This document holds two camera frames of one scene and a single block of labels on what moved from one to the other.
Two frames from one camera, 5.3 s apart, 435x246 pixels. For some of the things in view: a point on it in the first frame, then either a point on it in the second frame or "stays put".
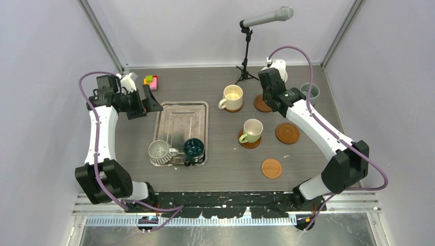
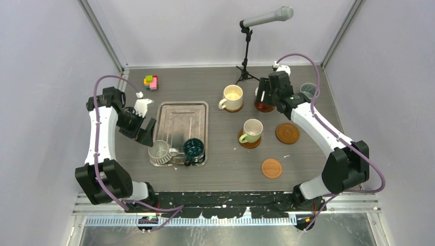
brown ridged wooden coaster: [248, 145] stays put
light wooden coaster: [271, 168] stays put
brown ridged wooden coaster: [234, 110] stays put
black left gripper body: [132, 104] → [130, 123]
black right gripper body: [265, 97] stays put
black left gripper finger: [150, 103] → [145, 136]
